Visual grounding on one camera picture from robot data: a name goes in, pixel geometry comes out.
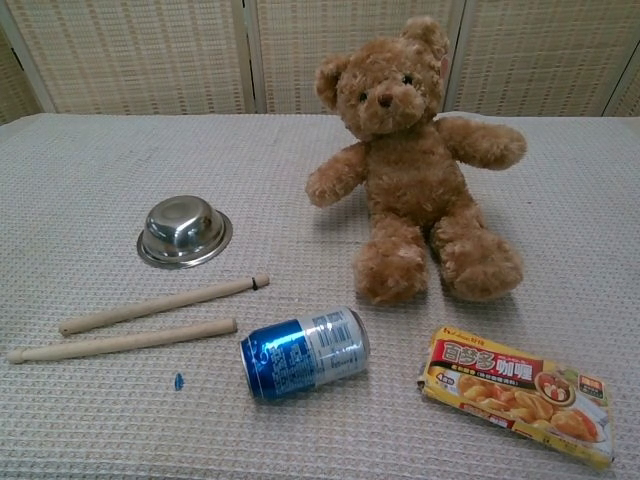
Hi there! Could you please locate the yellow curry box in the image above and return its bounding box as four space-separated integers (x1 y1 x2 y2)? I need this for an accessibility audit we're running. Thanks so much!
416 326 616 470

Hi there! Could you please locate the blue and silver drink can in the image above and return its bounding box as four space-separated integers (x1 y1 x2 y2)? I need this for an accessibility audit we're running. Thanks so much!
239 305 371 401

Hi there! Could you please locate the small stainless steel bowl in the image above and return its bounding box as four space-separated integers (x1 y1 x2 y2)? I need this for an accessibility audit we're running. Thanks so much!
136 195 234 270

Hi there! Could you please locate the wooden stick with black band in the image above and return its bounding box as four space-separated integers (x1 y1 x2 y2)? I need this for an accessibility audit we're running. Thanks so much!
58 273 271 336

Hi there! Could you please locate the woven folding screen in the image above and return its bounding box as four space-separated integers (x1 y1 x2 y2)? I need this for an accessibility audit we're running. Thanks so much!
0 0 640 126

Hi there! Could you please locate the beige woven tablecloth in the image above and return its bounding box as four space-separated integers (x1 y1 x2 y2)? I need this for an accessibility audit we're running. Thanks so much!
0 112 640 480

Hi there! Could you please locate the plain wooden drumstick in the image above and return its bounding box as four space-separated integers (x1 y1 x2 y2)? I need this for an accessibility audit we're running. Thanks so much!
6 317 238 365

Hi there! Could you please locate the brown plush teddy bear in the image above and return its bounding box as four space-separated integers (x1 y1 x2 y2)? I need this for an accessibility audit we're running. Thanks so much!
305 15 529 306

